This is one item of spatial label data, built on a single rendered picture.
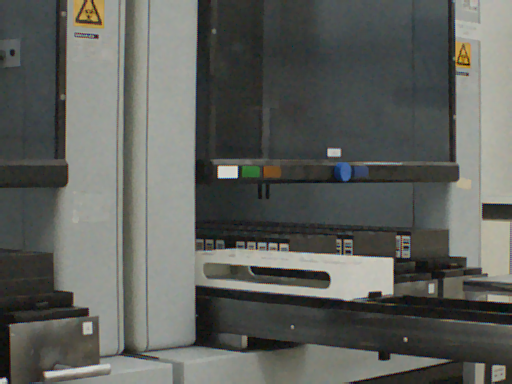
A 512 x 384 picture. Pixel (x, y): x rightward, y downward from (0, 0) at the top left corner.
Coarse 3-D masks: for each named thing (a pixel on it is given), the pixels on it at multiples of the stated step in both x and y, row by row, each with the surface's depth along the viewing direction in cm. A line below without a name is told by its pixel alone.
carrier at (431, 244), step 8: (408, 232) 211; (416, 232) 212; (424, 232) 214; (432, 232) 215; (440, 232) 217; (448, 232) 219; (408, 240) 211; (416, 240) 212; (424, 240) 214; (432, 240) 215; (440, 240) 217; (448, 240) 219; (408, 248) 211; (416, 248) 212; (424, 248) 214; (432, 248) 216; (440, 248) 217; (448, 248) 219; (408, 256) 211; (416, 256) 212; (424, 256) 214; (432, 256) 216; (440, 256) 217; (448, 256) 219
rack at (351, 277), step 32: (224, 256) 176; (256, 256) 172; (288, 256) 173; (320, 256) 173; (352, 256) 173; (256, 288) 172; (288, 288) 168; (320, 288) 177; (352, 288) 162; (384, 288) 167
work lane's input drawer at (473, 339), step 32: (224, 320) 174; (256, 320) 170; (288, 320) 166; (320, 320) 163; (352, 320) 159; (384, 320) 156; (416, 320) 153; (448, 320) 150; (480, 320) 148; (384, 352) 156; (416, 352) 153; (448, 352) 150; (480, 352) 147
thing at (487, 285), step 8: (464, 280) 188; (472, 280) 187; (480, 280) 187; (488, 280) 186; (496, 280) 186; (504, 280) 186; (464, 288) 188; (472, 288) 187; (480, 288) 186; (488, 288) 185; (496, 288) 184; (504, 288) 183; (464, 296) 188; (472, 296) 187; (480, 296) 187; (464, 368) 189; (472, 368) 188; (480, 368) 188; (464, 376) 189; (472, 376) 188; (480, 376) 188
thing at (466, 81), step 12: (468, 0) 224; (456, 48) 222; (468, 48) 225; (456, 60) 222; (468, 60) 225; (456, 72) 222; (468, 72) 225; (456, 84) 222; (468, 84) 225; (468, 180) 226
